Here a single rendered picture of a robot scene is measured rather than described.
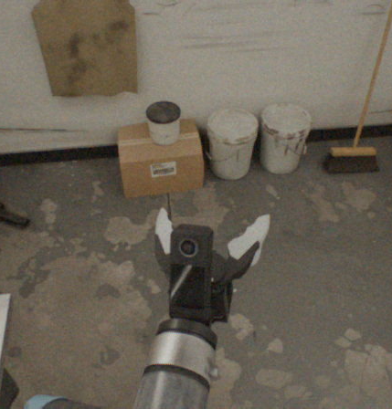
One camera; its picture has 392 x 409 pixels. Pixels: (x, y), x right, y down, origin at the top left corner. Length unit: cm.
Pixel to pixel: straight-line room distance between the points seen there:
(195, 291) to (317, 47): 262
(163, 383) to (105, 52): 240
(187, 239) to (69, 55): 235
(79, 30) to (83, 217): 107
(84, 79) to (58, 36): 29
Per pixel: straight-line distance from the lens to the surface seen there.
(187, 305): 56
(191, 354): 52
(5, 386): 176
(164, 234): 64
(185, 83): 299
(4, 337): 142
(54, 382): 242
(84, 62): 285
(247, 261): 59
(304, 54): 306
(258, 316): 251
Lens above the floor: 217
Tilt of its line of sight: 48 degrees down
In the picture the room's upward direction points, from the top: straight up
